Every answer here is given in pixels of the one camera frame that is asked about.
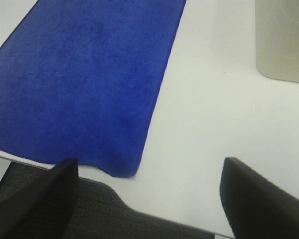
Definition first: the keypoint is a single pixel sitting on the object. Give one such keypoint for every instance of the beige plastic bin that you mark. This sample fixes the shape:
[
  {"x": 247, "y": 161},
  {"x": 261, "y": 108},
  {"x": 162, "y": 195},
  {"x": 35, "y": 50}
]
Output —
[{"x": 277, "y": 39}]

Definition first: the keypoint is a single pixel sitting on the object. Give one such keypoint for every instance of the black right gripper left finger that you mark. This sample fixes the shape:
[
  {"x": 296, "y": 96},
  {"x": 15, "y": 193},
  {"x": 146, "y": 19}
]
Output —
[{"x": 43, "y": 209}]

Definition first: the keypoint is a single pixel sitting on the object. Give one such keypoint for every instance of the blue microfibre towel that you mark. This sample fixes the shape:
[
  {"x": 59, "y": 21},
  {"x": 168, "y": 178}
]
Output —
[{"x": 80, "y": 78}]

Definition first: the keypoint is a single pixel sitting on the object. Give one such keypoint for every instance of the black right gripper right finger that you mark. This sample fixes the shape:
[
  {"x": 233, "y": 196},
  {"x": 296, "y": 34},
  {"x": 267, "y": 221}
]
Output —
[{"x": 254, "y": 207}]

